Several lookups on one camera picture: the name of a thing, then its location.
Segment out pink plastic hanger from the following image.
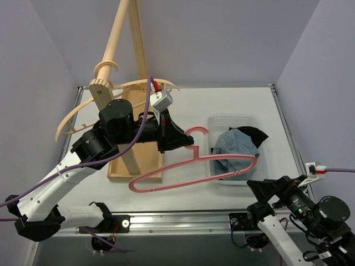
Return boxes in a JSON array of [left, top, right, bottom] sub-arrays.
[[128, 126, 257, 193]]

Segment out black skirt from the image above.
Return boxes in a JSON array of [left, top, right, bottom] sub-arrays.
[[236, 126, 269, 148]]

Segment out light blue denim shirt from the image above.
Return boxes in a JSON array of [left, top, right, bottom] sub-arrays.
[[211, 128, 260, 175]]

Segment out beige plastic hanger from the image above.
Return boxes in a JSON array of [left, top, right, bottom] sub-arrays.
[[54, 61, 181, 142]]

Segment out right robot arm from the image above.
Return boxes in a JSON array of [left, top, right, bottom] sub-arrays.
[[246, 175, 354, 265]]

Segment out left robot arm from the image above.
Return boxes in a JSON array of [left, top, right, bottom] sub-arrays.
[[6, 99, 194, 242]]

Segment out wooden clothes rack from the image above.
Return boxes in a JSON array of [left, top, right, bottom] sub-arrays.
[[89, 1, 162, 181]]

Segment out aluminium right side rail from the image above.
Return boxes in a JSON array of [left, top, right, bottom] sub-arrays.
[[270, 84, 328, 211]]

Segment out aluminium rail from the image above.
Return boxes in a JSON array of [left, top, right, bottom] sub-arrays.
[[270, 84, 328, 211], [30, 208, 328, 239]]

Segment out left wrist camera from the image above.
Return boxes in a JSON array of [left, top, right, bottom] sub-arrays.
[[150, 79, 173, 124]]

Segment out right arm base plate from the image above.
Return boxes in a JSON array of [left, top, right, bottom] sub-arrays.
[[229, 212, 271, 250]]

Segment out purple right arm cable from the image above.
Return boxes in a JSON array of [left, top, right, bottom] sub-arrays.
[[324, 166, 355, 173]]

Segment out aluminium front rail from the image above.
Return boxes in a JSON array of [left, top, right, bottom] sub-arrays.
[[30, 208, 328, 239]]

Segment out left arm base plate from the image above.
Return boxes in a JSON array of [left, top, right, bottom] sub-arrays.
[[78, 214, 130, 253]]

